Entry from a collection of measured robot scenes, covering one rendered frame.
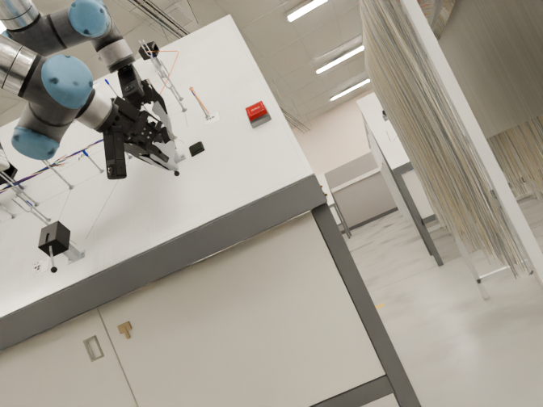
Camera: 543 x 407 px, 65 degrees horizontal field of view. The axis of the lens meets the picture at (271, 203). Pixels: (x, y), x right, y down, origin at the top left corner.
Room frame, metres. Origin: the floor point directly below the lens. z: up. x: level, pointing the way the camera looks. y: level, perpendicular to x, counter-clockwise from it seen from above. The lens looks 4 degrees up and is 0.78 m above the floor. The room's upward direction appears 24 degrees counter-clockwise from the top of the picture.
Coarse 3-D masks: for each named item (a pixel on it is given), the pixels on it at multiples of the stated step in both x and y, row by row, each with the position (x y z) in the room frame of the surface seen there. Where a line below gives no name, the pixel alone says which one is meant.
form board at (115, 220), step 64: (192, 64) 1.45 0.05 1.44; (256, 64) 1.31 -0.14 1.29; (0, 128) 1.67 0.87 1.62; (192, 128) 1.20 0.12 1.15; (256, 128) 1.10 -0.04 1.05; (64, 192) 1.22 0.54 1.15; (128, 192) 1.12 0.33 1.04; (192, 192) 1.03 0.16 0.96; (256, 192) 0.96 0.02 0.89; (0, 256) 1.13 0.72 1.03; (64, 256) 1.04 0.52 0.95; (128, 256) 0.97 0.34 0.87
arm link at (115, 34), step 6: (96, 0) 0.96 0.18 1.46; (108, 12) 0.99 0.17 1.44; (114, 24) 0.99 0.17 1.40; (114, 30) 0.99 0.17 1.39; (108, 36) 0.98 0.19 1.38; (114, 36) 0.99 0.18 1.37; (120, 36) 1.01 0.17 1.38; (90, 42) 1.00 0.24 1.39; (96, 42) 0.98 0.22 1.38; (102, 42) 0.98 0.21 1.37; (108, 42) 0.99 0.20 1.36; (96, 48) 1.00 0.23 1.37
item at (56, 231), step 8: (48, 224) 0.97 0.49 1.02; (56, 224) 0.96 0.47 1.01; (40, 232) 0.96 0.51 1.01; (48, 232) 0.95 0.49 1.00; (56, 232) 0.94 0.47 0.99; (64, 232) 0.97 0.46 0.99; (40, 240) 0.94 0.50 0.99; (48, 240) 0.93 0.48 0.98; (56, 240) 0.93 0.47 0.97; (64, 240) 0.96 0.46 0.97; (40, 248) 0.94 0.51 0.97; (48, 248) 0.94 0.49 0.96; (56, 248) 0.95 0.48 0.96; (64, 248) 0.95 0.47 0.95; (72, 248) 1.00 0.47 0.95; (72, 256) 1.01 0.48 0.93; (80, 256) 1.02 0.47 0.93
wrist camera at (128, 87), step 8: (120, 72) 1.02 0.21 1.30; (128, 72) 1.01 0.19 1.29; (136, 72) 1.02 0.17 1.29; (120, 80) 1.01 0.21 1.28; (128, 80) 1.00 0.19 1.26; (136, 80) 0.99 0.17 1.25; (120, 88) 0.99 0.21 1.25; (128, 88) 0.97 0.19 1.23; (136, 88) 0.97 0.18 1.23; (128, 96) 0.97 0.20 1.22; (136, 96) 0.98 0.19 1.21
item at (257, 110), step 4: (256, 104) 1.11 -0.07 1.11; (260, 104) 1.10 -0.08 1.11; (248, 108) 1.11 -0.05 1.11; (252, 108) 1.10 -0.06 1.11; (256, 108) 1.10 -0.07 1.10; (260, 108) 1.09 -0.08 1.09; (264, 108) 1.08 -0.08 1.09; (248, 112) 1.10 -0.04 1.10; (252, 112) 1.09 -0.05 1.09; (256, 112) 1.08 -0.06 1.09; (260, 112) 1.08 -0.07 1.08; (264, 112) 1.08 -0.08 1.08; (248, 116) 1.09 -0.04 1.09; (252, 116) 1.08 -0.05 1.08; (256, 116) 1.09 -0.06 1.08
